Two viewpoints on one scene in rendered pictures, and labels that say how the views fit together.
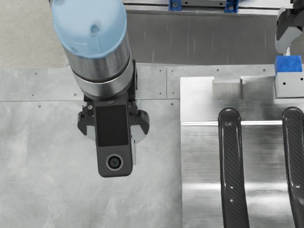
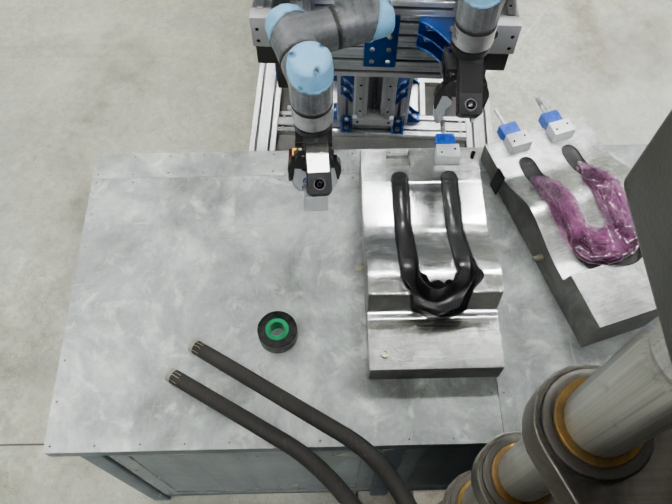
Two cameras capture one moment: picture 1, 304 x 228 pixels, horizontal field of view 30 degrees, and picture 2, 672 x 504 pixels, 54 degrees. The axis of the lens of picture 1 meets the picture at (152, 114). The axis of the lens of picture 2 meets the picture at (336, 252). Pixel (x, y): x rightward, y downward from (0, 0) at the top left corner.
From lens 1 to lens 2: 0.54 m
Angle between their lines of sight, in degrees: 6
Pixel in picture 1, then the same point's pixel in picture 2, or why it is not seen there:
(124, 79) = (328, 119)
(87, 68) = (306, 104)
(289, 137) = (446, 193)
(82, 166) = (281, 223)
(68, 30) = (299, 71)
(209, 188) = (385, 229)
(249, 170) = (416, 216)
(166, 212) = (350, 256)
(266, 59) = not seen: hidden behind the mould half
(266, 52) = not seen: hidden behind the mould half
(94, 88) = (308, 124)
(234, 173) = (404, 219)
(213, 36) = not seen: hidden behind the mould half
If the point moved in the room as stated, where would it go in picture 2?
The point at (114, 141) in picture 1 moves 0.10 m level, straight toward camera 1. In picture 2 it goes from (319, 169) to (337, 214)
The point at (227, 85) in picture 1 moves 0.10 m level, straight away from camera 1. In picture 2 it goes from (397, 158) to (403, 124)
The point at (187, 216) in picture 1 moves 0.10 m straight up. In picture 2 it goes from (369, 246) to (371, 220)
